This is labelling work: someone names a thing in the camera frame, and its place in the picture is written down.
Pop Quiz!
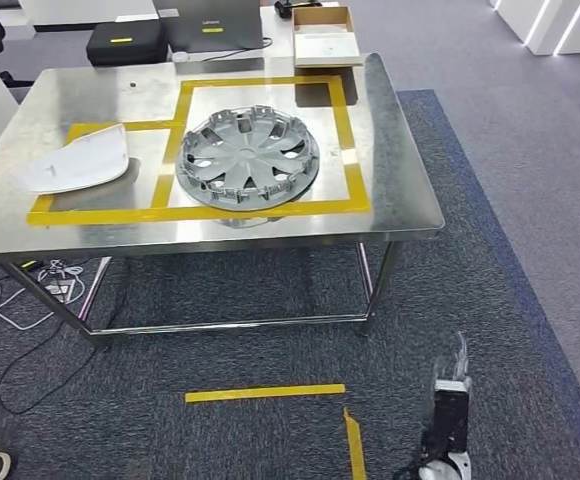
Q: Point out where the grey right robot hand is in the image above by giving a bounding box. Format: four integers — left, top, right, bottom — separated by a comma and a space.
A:
422, 331, 473, 465

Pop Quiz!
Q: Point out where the silver plastic wheel cover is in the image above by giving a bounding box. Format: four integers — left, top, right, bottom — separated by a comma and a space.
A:
175, 104, 321, 213

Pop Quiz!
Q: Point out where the stainless steel workbench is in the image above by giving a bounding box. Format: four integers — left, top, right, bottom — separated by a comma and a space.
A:
0, 52, 446, 350

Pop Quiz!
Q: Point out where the white plastic shell part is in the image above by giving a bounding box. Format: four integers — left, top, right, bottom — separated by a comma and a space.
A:
15, 123, 130, 195

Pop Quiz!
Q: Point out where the yellow floor tape strip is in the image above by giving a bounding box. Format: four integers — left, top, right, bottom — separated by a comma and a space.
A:
343, 407, 368, 480
184, 382, 346, 404

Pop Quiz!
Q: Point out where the open cardboard box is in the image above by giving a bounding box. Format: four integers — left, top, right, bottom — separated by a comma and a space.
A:
291, 5, 365, 69

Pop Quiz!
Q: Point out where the white lit display plinth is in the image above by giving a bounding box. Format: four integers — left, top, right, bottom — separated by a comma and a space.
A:
489, 0, 580, 56

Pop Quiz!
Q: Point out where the white desk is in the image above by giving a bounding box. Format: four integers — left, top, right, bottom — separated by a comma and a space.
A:
17, 0, 366, 71

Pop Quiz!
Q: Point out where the black power adapter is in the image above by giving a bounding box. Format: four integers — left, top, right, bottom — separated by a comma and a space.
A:
275, 0, 322, 20

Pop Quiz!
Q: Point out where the floor power socket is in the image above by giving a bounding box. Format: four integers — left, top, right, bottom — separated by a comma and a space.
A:
45, 278, 76, 303

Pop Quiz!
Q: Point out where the black case yellow label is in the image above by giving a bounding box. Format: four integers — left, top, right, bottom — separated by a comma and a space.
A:
85, 19, 168, 68

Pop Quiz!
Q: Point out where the thin black laptop cable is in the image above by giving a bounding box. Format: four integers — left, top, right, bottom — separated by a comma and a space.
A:
205, 37, 273, 63

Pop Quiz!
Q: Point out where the white floor cable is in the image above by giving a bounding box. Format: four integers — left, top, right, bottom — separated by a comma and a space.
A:
0, 259, 86, 331

